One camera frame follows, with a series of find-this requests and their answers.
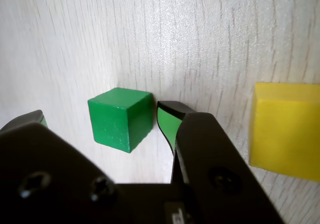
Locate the green cube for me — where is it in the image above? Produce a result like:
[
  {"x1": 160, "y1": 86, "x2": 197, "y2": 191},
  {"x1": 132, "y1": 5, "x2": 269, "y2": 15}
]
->
[{"x1": 87, "y1": 87, "x2": 153, "y2": 154}]

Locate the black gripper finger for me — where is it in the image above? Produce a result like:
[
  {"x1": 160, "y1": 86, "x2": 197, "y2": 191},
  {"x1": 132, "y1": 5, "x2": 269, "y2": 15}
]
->
[
  {"x1": 0, "y1": 109, "x2": 118, "y2": 224},
  {"x1": 156, "y1": 100, "x2": 288, "y2": 224}
]

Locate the yellow cube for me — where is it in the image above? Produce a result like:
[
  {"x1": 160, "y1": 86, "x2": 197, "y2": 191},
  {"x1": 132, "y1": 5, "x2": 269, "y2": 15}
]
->
[{"x1": 248, "y1": 82, "x2": 320, "y2": 182}]

